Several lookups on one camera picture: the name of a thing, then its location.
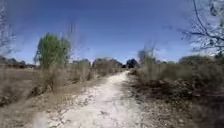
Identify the green leafy tree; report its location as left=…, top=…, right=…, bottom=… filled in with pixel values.
left=34, top=32, right=72, bottom=69

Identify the dark distant tree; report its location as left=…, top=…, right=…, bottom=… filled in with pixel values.
left=125, top=58, right=140, bottom=70

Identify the bare branched tree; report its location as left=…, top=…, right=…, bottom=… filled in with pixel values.
left=181, top=0, right=224, bottom=56

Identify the dry brown scrub ground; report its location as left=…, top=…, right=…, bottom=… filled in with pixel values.
left=0, top=59, right=124, bottom=128
left=124, top=54, right=224, bottom=128

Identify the pale gravel dirt path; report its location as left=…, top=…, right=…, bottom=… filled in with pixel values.
left=31, top=70, right=148, bottom=128

